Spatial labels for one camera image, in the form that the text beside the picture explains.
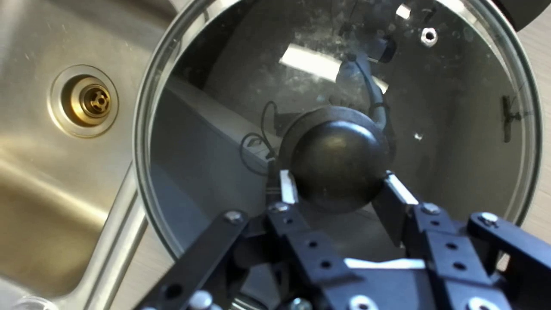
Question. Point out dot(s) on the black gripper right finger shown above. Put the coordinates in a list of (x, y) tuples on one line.
[(458, 259)]

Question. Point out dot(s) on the stainless steel double sink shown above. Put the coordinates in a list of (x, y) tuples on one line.
[(52, 190)]

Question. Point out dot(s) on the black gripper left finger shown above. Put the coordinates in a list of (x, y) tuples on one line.
[(310, 252)]

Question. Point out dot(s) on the glass lid with black knob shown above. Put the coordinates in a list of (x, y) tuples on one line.
[(337, 164)]

